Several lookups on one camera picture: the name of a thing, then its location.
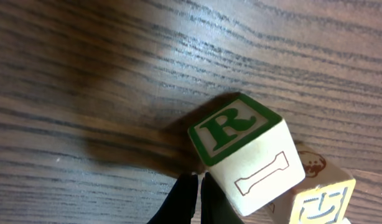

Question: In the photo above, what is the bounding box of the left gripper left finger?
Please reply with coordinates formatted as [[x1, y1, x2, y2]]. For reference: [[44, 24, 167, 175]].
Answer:
[[147, 174, 198, 224]]

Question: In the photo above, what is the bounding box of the white block red side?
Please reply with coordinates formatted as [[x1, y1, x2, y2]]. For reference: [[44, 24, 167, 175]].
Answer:
[[188, 93, 305, 217]]

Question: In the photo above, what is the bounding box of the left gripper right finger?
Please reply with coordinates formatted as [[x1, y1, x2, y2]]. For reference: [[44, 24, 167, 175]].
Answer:
[[201, 172, 244, 224]]

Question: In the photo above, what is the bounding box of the yellow block letter G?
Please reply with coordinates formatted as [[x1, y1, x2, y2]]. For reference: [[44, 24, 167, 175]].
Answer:
[[264, 143, 356, 224]]

